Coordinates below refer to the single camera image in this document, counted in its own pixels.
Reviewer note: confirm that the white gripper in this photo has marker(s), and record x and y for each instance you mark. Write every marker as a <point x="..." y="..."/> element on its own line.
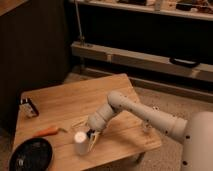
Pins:
<point x="97" y="121"/>

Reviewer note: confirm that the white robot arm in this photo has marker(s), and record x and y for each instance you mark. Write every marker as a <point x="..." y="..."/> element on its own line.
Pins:
<point x="195" y="134"/>

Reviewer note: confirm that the blue eraser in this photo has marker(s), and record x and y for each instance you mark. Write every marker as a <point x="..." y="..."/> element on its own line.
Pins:
<point x="89" y="133"/>

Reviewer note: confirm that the orange carrot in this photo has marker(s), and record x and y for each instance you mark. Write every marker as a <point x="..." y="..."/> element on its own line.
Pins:
<point x="52" y="130"/>

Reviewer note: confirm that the black round plate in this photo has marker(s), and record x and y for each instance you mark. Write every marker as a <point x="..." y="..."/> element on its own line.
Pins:
<point x="34" y="154"/>

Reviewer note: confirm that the black white small box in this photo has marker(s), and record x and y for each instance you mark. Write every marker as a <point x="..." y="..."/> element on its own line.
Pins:
<point x="29" y="107"/>

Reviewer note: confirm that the metal vertical pole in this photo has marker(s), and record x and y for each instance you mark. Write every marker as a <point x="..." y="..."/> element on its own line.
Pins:
<point x="81" y="37"/>

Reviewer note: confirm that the cluttered upper shelf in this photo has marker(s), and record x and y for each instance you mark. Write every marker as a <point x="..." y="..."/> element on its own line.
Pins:
<point x="162" y="7"/>

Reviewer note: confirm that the black case handle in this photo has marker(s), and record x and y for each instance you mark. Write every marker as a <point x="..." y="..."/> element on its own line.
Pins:
<point x="184" y="63"/>

